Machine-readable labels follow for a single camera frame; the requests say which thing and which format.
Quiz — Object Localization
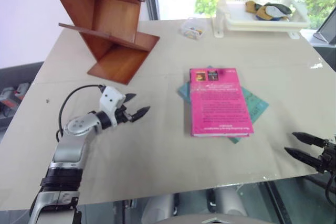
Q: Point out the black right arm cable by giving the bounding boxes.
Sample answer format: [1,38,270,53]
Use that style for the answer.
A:
[325,173,336,205]

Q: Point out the pink book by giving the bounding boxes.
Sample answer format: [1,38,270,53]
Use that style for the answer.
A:
[189,67,255,137]

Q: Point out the multicolour cloth bundle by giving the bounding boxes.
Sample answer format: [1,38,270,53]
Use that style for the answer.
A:
[245,0,293,23]

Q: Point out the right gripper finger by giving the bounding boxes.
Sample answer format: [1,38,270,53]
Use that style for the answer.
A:
[291,132,326,148]
[284,147,324,174]

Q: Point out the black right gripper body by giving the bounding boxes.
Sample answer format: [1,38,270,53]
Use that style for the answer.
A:
[318,137,336,174]

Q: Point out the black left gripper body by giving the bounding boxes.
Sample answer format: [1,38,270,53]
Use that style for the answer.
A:
[114,105,138,125]

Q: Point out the black table frame bar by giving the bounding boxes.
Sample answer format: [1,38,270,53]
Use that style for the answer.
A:
[261,180,290,224]

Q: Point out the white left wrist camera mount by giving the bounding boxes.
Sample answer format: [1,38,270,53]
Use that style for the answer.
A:
[99,85,127,128]

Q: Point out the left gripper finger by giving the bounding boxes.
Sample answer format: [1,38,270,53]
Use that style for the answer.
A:
[131,106,151,122]
[123,93,138,105]

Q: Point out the dark tablet on stand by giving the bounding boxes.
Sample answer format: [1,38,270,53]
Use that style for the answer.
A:
[313,18,336,44]

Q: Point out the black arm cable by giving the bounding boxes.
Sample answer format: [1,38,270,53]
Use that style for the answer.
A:
[325,173,336,205]
[55,84,106,143]

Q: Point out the white plastic basket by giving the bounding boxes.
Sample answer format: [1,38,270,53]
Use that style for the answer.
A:
[215,0,310,39]

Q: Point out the teal book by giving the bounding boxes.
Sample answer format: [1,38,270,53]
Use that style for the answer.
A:
[177,66,269,145]

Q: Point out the small clear plastic container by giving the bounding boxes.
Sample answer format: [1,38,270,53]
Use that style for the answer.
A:
[180,17,207,41]

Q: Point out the red grey tool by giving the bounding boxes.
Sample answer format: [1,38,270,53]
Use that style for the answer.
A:
[0,86,17,111]
[14,82,31,102]

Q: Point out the wooden book rack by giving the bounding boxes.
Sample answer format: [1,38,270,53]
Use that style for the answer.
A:
[44,0,160,86]

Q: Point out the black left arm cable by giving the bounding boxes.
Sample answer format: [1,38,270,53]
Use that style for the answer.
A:
[55,84,106,143]

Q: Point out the dark low cabinet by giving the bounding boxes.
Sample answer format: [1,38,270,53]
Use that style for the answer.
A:
[0,60,45,131]

